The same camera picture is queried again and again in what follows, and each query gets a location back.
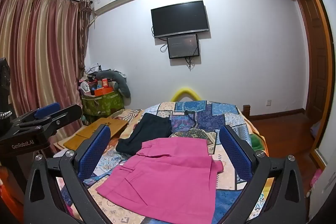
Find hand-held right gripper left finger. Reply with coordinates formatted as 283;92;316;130
24;124;112;224

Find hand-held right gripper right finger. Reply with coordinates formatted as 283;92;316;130
219;124;307;224

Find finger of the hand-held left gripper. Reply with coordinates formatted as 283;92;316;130
10;102;63;127
12;104;83;137

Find pink pants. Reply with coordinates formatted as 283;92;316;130
96;138;224;224

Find person's left forearm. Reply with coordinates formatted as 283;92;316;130
0;165;26;224

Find dark navy pants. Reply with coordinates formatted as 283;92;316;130
116;112;173;156

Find wooden folding table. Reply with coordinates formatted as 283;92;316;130
63;117;129;151

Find green orange fleece blanket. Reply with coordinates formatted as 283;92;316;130
249;132;269;157

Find green storage bag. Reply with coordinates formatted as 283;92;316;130
81;91;125;125

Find orange box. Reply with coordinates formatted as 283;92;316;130
94;87;115;97

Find blue patchwork blanket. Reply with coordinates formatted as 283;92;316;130
56;100;268;224

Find striped pink curtain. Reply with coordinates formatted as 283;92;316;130
0;0;92;142

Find grey plush pillow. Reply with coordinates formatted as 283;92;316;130
96;70;131;98

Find yellow foam arch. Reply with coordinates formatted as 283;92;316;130
172;87;200;103

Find wooden door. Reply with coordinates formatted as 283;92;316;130
295;0;330;143

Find small black wall monitor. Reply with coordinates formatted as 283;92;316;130
167;33;200;59

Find black wall television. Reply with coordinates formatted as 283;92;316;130
151;0;210;38

